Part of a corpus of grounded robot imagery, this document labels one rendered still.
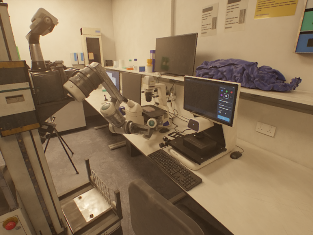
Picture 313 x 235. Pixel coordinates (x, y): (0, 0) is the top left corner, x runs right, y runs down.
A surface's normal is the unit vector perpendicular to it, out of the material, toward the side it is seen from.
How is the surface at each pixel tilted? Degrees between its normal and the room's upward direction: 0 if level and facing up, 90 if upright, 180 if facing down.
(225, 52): 90
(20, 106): 90
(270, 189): 0
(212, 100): 92
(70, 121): 90
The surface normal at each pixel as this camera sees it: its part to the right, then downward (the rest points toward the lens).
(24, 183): 0.70, 0.26
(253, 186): 0.00, -0.93
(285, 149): -0.83, 0.20
